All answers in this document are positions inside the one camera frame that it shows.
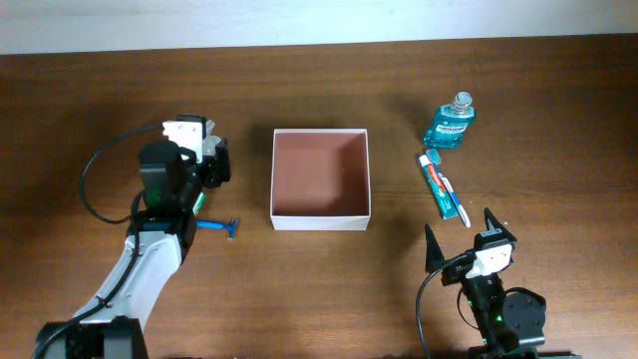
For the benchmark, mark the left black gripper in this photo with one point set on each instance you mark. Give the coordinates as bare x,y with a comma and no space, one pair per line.
216,166

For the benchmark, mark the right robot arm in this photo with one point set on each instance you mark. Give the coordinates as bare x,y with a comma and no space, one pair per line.
510,321

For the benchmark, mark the white open cardboard box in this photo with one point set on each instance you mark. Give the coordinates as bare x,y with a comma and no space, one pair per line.
320,180

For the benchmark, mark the green soap box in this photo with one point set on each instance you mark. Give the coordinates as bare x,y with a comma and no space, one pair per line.
199,203

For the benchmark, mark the clear spray bottle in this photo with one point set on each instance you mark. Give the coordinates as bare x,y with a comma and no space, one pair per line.
210,141

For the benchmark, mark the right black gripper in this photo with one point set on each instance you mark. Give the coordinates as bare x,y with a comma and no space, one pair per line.
435,255

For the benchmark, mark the green toothpaste tube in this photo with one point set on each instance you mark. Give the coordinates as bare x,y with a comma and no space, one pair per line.
444,202

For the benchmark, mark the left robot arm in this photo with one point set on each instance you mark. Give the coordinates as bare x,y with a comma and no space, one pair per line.
161,230

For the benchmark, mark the blue white toothbrush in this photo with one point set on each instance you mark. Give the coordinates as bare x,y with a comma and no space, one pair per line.
436,160

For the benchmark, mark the blue mouthwash bottle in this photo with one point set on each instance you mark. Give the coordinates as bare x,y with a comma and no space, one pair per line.
451,122

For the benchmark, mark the blue disposable razor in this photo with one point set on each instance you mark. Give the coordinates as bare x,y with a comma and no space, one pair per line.
230,227

